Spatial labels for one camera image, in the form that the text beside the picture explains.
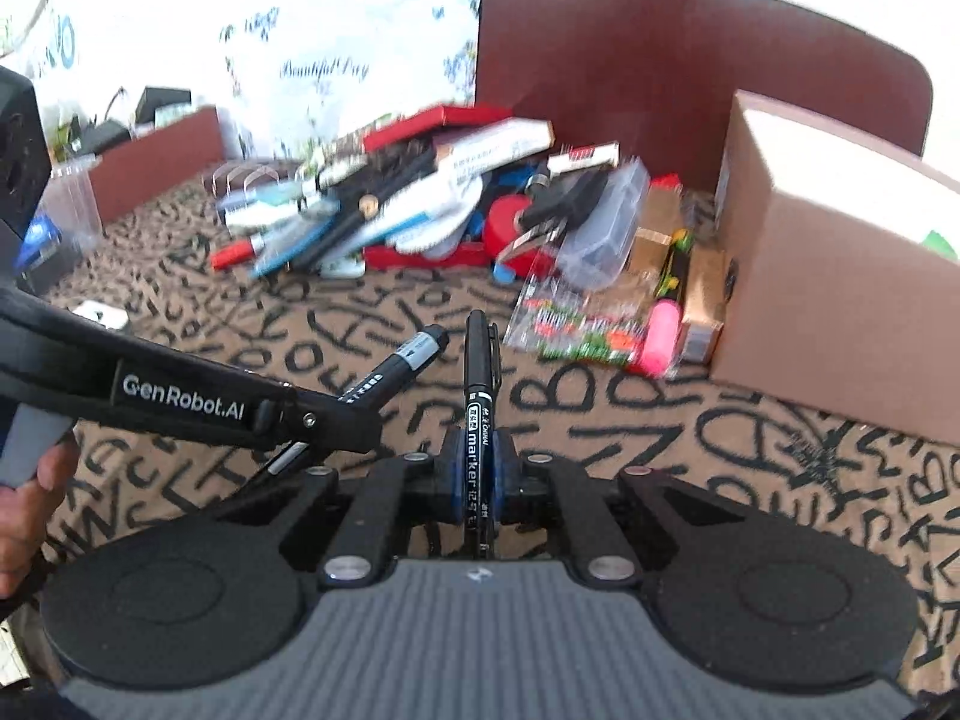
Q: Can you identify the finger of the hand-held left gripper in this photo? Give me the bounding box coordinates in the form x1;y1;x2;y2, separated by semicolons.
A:
255;382;384;458

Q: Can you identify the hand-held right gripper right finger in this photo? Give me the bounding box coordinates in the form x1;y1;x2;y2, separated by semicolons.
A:
491;431;752;587

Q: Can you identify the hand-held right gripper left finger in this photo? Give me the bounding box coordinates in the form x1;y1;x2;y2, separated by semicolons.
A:
214;427;467;590

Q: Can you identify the black marker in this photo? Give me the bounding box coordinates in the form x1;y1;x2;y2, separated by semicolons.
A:
459;309;502;560
261;324;451;482

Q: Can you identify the large brown cardboard box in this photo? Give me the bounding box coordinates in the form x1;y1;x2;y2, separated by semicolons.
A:
709;88;960;445

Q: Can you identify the person's left hand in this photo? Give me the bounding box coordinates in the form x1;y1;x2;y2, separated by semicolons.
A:
0;436;80;601

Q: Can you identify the small white charger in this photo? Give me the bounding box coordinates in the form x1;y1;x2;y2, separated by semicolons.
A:
70;299;129;330

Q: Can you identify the red marker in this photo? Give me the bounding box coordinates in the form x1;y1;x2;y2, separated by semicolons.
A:
209;235;265;273

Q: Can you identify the clear plastic packet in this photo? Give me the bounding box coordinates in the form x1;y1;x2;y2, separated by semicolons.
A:
558;158;650;290
503;273;650;369

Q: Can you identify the letter-print tablecloth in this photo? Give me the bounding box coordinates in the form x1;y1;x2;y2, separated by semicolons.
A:
0;165;960;700

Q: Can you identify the blue pen packet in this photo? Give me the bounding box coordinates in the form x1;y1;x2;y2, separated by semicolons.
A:
250;208;340;280

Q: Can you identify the pink highlighter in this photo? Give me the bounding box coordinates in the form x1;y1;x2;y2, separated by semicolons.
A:
640;299;683;379

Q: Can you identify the small blue box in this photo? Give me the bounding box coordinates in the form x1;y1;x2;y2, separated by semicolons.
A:
15;213;65;272

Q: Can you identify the pale blue packet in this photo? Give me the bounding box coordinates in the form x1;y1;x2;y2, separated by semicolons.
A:
220;180;332;230

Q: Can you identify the clear plastic container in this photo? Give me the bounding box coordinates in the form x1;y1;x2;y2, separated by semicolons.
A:
43;156;104;257

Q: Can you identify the silver metal strip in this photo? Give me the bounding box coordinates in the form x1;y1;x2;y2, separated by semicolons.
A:
504;225;560;263

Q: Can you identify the clear acrylic rack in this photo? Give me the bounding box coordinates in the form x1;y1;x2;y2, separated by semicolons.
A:
209;160;283;194

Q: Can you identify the brown wooden panel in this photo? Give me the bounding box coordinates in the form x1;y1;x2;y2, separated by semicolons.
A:
88;105;227;225

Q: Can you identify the red tape roll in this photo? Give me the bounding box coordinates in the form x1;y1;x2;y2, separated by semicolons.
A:
483;193;557;261

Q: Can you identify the white and blue packet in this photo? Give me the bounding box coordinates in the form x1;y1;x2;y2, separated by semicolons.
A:
389;164;489;250

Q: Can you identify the gold box with white end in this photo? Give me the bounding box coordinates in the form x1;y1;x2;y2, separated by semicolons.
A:
679;243;728;365

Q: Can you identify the black device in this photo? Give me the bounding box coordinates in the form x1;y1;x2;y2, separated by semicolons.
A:
74;120;133;156
134;86;193;125

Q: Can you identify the green yellow small item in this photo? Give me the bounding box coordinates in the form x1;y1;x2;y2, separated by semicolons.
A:
660;229;695;298

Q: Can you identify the white box with red label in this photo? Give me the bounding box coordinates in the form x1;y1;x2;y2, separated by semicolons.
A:
547;140;622;170

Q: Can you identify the pile of pens and stationery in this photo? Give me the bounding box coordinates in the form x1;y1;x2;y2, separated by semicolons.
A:
363;104;515;272

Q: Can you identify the white and orange box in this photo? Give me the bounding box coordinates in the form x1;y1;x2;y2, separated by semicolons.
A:
434;118;555;167

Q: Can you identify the white floral bag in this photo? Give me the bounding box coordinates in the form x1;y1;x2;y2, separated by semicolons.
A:
217;0;482;166

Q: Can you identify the brown rounded board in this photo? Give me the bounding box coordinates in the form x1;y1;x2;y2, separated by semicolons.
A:
474;0;935;193

